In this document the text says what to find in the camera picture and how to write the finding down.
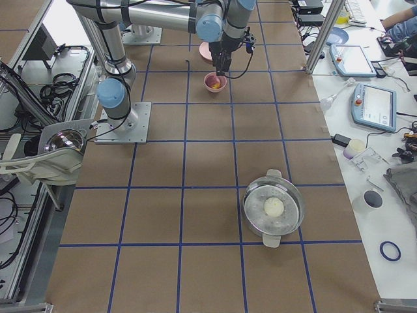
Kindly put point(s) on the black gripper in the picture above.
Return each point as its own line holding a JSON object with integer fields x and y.
{"x": 219, "y": 49}

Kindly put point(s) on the pink bowl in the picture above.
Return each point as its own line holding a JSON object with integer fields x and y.
{"x": 223, "y": 81}

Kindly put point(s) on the red apple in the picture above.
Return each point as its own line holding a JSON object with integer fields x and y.
{"x": 213, "y": 82}

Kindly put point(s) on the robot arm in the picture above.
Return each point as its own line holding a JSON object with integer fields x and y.
{"x": 221, "y": 24}
{"x": 114, "y": 92}

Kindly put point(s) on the pink plate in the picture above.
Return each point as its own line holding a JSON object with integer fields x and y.
{"x": 205, "y": 52}

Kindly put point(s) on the blue plate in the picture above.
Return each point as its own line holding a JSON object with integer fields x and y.
{"x": 337, "y": 36}

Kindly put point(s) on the teach pendant far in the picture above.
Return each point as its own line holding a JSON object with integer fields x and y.
{"x": 350, "y": 60}

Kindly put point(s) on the teach pendant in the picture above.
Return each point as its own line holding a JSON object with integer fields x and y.
{"x": 374, "y": 107}
{"x": 350, "y": 60}

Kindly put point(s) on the black power adapter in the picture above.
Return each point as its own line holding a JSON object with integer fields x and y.
{"x": 340, "y": 140}

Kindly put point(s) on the white steamed bun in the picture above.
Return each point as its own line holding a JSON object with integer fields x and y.
{"x": 273, "y": 207}

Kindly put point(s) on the teach pendant near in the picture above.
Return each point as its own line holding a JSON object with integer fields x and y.
{"x": 374, "y": 107}

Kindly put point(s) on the purple white cup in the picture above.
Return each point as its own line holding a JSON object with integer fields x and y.
{"x": 353, "y": 148}

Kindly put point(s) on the aluminium frame post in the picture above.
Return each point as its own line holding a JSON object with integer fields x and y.
{"x": 329, "y": 21}

